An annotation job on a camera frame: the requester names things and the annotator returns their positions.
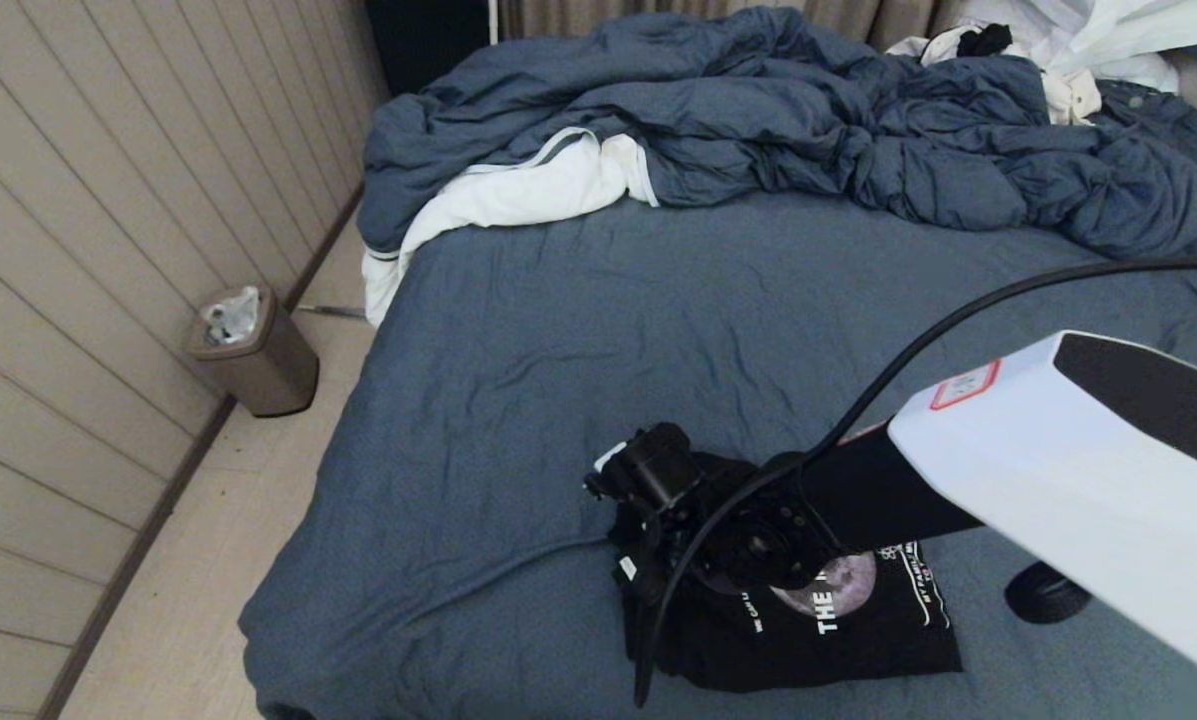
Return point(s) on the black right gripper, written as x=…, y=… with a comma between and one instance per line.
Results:
x=728, y=545

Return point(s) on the black t-shirt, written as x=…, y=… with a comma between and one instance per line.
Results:
x=808, y=630

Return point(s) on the bed with blue sheet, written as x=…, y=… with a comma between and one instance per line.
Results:
x=558, y=350

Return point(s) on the white quilt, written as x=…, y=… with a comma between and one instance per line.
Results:
x=518, y=190

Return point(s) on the crumpled blue duvet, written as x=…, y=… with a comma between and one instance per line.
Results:
x=758, y=105

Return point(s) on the brown trash bin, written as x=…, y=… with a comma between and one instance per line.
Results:
x=278, y=375

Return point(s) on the beige curtain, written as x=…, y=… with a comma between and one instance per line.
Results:
x=558, y=15

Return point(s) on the cream buttoned shirt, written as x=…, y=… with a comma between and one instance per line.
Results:
x=1070, y=97

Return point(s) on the small black garment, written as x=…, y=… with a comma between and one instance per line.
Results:
x=986, y=40

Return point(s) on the dark cabinet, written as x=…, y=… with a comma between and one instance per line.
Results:
x=423, y=45

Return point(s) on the dark blue denim garment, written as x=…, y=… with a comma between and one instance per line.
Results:
x=1163, y=108

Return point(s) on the white crumpled garment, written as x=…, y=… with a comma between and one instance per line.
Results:
x=1108, y=28

